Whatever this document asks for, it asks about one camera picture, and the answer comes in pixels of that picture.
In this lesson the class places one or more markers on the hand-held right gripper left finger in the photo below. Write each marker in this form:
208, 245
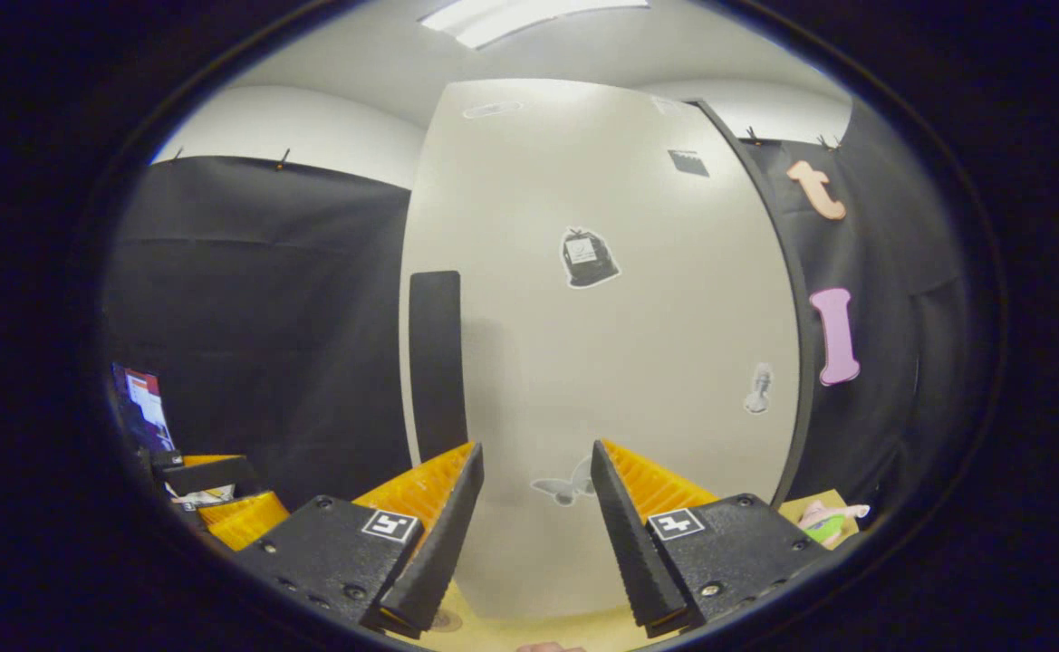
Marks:
438, 543

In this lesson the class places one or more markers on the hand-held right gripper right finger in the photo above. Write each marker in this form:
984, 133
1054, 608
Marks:
633, 543

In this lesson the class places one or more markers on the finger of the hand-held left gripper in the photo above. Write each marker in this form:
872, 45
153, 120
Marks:
244, 521
212, 474

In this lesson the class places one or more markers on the light grey cabinet door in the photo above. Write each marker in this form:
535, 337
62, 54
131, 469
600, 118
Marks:
601, 362

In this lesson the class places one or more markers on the dark grey cabinet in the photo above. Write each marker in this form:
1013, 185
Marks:
803, 362

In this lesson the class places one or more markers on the computer monitor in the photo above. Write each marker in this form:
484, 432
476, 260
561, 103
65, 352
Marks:
144, 407

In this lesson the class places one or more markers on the black backdrop cloth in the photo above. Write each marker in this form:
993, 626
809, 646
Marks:
266, 317

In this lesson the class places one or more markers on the pink and green plush toy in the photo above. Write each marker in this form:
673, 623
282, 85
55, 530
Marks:
823, 527

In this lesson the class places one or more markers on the large ceiling light panel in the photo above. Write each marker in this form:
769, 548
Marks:
529, 18

